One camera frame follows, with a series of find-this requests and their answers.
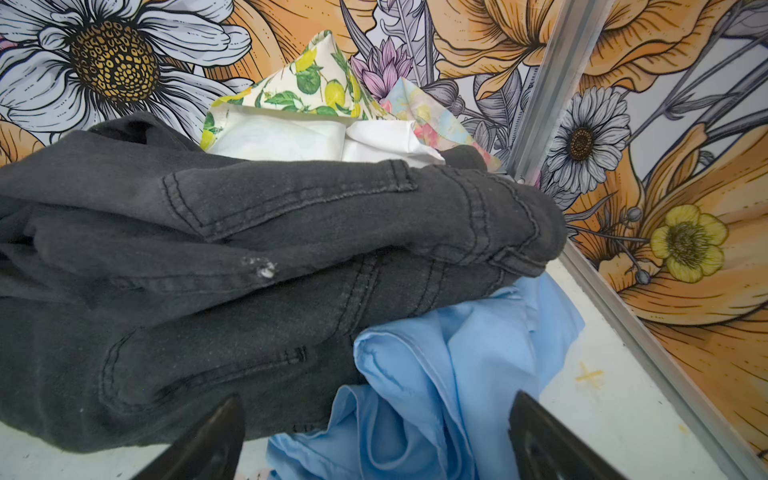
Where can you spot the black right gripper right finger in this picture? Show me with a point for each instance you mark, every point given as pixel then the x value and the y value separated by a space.
pixel 545 448

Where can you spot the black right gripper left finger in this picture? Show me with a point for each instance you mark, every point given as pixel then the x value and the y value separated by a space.
pixel 209 450

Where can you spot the light blue cloth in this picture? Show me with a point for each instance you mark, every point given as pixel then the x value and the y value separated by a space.
pixel 438 391

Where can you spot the pastel floral cloth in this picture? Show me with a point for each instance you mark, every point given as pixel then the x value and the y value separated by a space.
pixel 435 110

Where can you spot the lemon print cloth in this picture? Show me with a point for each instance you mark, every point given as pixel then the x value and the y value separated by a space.
pixel 314 108

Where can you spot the dark grey denim jeans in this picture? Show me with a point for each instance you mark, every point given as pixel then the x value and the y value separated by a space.
pixel 144 280

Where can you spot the aluminium base frame rail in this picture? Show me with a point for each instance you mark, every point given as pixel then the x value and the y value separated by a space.
pixel 719 439

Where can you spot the aluminium corner frame post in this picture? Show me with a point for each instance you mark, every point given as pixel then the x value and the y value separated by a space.
pixel 575 34

